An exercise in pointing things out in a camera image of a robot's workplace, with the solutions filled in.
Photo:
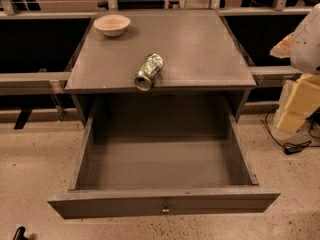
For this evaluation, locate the grey cabinet with top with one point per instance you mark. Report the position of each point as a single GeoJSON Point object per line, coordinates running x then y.
{"type": "Point", "coordinates": [202, 85]}

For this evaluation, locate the black object at floor corner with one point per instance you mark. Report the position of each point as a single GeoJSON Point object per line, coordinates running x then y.
{"type": "Point", "coordinates": [19, 234]}

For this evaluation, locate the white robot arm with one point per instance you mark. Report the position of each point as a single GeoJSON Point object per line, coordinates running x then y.
{"type": "Point", "coordinates": [304, 53]}

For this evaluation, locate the open grey top drawer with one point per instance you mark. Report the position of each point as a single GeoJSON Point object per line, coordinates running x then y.
{"type": "Point", "coordinates": [198, 172]}

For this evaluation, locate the small metal drawer knob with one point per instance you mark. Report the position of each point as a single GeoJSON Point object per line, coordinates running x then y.
{"type": "Point", "coordinates": [165, 209]}

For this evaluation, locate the crushed green soda can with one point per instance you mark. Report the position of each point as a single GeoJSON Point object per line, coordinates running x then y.
{"type": "Point", "coordinates": [145, 77]}

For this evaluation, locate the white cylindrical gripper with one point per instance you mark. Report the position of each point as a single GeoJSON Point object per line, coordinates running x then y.
{"type": "Point", "coordinates": [307, 49]}

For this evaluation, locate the beige shallow bowl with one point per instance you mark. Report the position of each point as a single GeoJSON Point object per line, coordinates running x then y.
{"type": "Point", "coordinates": [112, 25]}

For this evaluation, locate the black power adapter with cable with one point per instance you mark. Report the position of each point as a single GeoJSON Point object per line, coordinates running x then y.
{"type": "Point", "coordinates": [287, 148]}

